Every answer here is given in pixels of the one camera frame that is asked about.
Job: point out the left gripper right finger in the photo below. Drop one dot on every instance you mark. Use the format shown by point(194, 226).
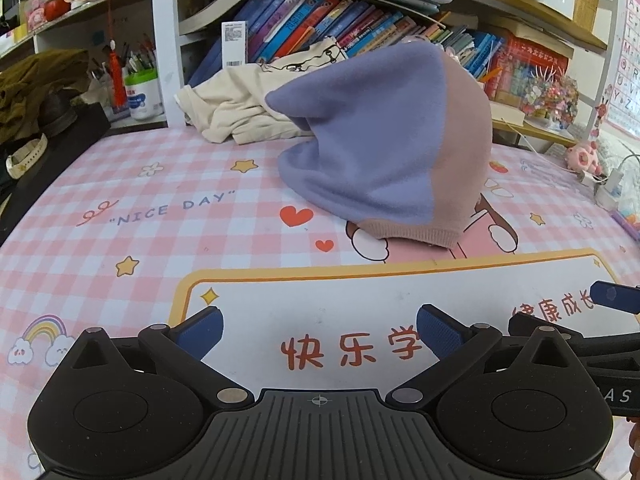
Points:
point(462, 352)

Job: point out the white wristwatch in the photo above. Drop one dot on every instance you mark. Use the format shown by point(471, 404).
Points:
point(23, 159)

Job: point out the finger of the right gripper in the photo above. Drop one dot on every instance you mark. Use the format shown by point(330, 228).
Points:
point(615, 296)

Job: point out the row of colourful books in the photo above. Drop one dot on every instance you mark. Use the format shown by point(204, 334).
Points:
point(273, 29)

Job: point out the white green pen holder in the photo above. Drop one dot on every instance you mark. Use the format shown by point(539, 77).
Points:
point(143, 94)

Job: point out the white charger with cable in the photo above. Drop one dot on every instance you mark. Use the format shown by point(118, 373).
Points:
point(608, 192)

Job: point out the white box with barcode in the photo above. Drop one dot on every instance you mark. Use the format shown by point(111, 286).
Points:
point(234, 42)

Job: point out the red tassel ornament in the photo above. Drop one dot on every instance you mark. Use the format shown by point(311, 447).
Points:
point(120, 98)

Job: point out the white shelf post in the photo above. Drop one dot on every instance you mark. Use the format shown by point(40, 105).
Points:
point(169, 59)

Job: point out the purple and pink sweater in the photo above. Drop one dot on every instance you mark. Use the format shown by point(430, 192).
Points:
point(401, 139)

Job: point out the pink checkered table mat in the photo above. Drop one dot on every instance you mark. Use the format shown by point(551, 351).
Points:
point(152, 227)

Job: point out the cream canvas tote bag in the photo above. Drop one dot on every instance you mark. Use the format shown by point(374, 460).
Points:
point(232, 104)

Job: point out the small pink plush toy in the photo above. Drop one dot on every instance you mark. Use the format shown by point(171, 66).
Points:
point(583, 157)

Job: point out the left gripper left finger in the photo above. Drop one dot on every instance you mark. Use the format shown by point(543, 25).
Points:
point(178, 353)

